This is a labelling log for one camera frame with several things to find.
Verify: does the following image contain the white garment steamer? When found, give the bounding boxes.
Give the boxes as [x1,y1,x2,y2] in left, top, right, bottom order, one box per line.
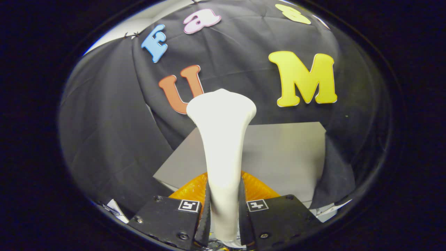
[186,88,257,248]

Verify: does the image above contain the white papers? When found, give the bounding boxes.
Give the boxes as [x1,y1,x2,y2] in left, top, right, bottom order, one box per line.
[105,199,129,223]

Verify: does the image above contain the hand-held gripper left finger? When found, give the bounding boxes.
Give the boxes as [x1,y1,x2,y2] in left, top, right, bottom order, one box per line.
[127,171,212,251]

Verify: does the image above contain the grey drawer cabinet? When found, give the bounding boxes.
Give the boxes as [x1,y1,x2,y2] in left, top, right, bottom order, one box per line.
[153,121,327,210]

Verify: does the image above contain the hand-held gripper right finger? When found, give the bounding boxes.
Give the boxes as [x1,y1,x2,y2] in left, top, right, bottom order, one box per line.
[238,171,323,251]

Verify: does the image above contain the black backdrop cloth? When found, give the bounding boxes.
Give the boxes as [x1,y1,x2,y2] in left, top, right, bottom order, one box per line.
[59,0,387,220]

